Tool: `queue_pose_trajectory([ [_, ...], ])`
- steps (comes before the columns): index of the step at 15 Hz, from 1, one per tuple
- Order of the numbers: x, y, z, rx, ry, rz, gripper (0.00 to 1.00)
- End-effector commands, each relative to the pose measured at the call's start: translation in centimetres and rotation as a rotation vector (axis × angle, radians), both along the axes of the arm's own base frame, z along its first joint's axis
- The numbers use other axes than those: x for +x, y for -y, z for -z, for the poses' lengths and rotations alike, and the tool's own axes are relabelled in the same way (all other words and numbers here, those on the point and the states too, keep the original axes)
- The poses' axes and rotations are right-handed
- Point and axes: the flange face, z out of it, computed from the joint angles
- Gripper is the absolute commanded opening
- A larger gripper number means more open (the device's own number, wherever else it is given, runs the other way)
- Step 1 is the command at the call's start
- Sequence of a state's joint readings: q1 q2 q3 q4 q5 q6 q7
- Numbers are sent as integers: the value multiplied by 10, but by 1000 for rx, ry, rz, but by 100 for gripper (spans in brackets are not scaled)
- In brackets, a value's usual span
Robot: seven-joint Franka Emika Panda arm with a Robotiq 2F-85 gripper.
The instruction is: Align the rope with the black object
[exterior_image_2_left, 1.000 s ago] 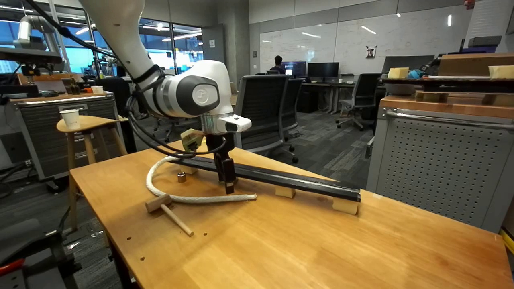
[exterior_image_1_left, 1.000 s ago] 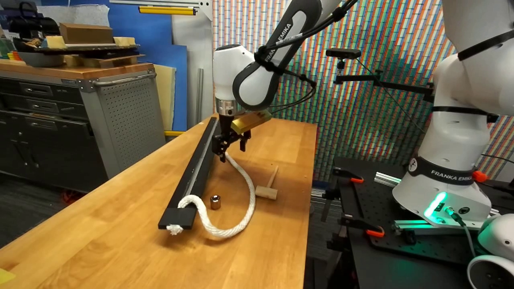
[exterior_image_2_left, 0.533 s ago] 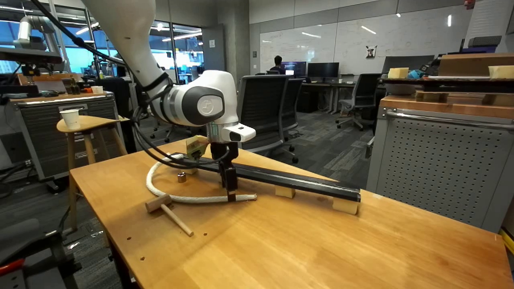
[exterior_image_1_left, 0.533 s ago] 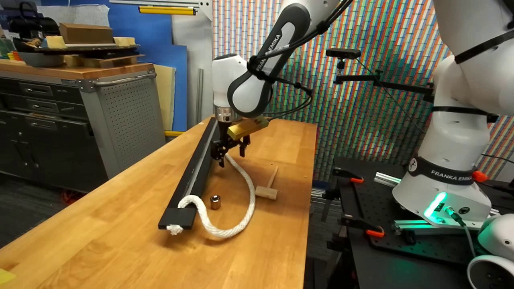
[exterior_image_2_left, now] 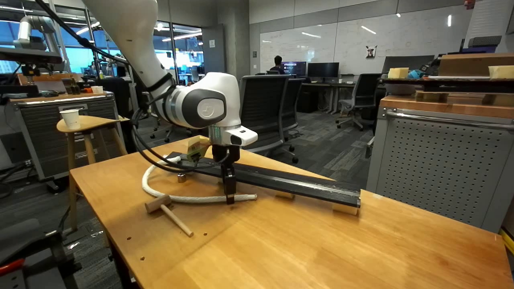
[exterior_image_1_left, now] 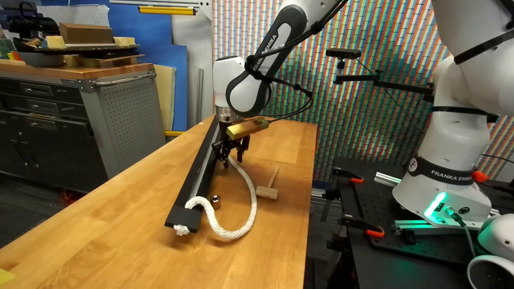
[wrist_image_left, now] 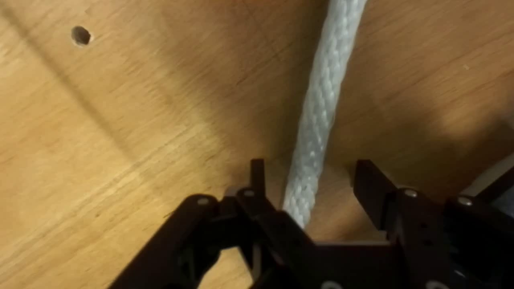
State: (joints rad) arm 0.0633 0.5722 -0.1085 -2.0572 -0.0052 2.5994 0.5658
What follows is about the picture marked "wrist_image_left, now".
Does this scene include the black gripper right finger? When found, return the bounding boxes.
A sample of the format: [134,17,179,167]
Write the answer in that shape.
[351,157,514,289]

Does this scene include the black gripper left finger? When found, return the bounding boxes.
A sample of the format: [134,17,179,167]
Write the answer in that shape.
[109,157,322,289]

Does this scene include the white braided rope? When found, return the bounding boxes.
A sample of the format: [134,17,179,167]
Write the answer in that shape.
[279,0,369,231]

